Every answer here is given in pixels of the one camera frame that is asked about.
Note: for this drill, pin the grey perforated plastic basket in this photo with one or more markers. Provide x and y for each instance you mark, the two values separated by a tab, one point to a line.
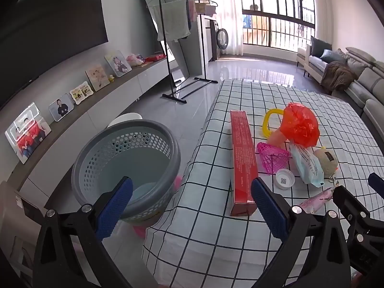
90	162

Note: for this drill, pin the beige plastic appliance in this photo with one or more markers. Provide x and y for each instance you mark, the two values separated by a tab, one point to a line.
18	216

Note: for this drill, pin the dark grey cushion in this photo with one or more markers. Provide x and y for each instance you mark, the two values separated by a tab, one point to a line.
328	56

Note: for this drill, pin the small yellow duck toy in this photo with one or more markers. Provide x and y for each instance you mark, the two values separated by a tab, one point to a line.
112	79

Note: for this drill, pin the black framed balcony window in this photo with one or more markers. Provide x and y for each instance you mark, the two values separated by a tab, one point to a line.
279	21

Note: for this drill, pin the long red cardboard box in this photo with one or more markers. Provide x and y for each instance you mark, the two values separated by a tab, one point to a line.
243	156

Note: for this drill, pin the white round plastic stool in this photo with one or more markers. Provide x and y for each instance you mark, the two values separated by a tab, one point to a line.
126	120

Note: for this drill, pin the pink clear plastic wrapper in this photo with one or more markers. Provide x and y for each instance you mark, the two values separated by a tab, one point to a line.
318	199

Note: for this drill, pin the grey wood-topped media cabinet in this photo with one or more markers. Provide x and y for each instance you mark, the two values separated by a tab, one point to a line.
120	96

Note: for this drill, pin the white wet wipes packet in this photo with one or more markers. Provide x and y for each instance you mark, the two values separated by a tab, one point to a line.
306	168

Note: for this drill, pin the leaning full-length mirror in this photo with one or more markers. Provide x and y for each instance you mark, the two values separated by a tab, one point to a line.
180	60

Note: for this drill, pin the pink hanging garment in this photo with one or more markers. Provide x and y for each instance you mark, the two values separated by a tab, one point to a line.
205	8

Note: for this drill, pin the large family photo frame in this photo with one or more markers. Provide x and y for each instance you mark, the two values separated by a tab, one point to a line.
27	138

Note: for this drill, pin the pink plastic bag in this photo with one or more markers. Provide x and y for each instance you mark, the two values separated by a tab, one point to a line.
135	60

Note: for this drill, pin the pale green hanging towel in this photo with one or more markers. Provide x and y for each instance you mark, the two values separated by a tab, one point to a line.
174	21

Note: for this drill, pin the front-loading washing machine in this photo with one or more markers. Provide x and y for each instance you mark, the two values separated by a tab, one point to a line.
222	39

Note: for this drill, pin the baby portrait photo frame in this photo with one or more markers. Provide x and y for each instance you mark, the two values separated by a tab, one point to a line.
118	63

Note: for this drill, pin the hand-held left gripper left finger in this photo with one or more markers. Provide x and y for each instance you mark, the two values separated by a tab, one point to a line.
115	210

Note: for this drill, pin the pink mesh plastic cup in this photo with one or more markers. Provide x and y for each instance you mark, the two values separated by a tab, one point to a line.
271	159

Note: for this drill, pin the black clothes rack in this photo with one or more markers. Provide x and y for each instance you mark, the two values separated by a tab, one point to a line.
174	99

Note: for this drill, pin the man portrait photo frame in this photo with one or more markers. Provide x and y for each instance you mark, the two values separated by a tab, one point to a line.
61	108

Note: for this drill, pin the red plastic bag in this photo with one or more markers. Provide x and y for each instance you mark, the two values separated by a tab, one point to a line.
300	126

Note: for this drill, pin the flat red gift box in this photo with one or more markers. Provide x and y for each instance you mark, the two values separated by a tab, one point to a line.
155	57

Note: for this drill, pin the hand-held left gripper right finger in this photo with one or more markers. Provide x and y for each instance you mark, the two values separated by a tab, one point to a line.
268	210

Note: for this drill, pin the scalloped collage photo frame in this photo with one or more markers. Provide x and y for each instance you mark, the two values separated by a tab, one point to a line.
80	93

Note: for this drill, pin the wooden children photo panel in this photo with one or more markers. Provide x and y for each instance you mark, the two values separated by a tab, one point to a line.
97	78

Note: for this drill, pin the white checked tablecloth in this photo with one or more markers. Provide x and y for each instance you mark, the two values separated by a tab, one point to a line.
210	231

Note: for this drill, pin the white round bottle cap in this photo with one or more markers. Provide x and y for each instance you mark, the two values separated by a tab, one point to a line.
285	180

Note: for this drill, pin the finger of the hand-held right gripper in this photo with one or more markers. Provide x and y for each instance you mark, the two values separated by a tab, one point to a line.
376	181
348	199

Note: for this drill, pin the large black television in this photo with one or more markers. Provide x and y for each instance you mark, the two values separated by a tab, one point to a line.
45	21

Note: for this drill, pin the brown fuzzy blanket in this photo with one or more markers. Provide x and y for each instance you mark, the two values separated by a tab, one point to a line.
337	76

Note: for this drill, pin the white sheer curtain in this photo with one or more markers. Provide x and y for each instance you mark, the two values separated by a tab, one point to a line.
231	21

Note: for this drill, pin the grey sectional sofa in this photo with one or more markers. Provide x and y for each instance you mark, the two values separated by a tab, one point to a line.
360	90

